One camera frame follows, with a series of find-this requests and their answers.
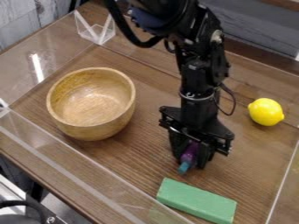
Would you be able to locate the clear acrylic tray wall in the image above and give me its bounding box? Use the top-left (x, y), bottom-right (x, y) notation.
top-left (0, 102), bottom-right (192, 224)

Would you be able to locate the yellow toy lemon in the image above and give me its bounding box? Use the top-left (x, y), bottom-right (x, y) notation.
top-left (247, 98), bottom-right (285, 127)

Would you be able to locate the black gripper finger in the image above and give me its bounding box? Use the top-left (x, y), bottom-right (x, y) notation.
top-left (168, 130), bottom-right (189, 159)
top-left (196, 143), bottom-right (215, 169)

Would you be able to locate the green rectangular block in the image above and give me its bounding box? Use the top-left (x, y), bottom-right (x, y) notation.
top-left (156, 178), bottom-right (237, 224)

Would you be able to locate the black cable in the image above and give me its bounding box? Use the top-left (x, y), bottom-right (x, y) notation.
top-left (0, 198), bottom-right (42, 224)

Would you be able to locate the brown wooden bowl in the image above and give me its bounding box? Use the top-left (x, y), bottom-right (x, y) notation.
top-left (45, 67), bottom-right (136, 141)

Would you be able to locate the purple toy eggplant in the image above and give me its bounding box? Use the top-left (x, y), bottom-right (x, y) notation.
top-left (177, 142), bottom-right (199, 174)

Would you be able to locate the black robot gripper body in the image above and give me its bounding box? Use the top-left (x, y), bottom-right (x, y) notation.
top-left (159, 93), bottom-right (235, 156)

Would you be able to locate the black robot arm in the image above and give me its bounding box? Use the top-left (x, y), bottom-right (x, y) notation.
top-left (104, 0), bottom-right (235, 173)

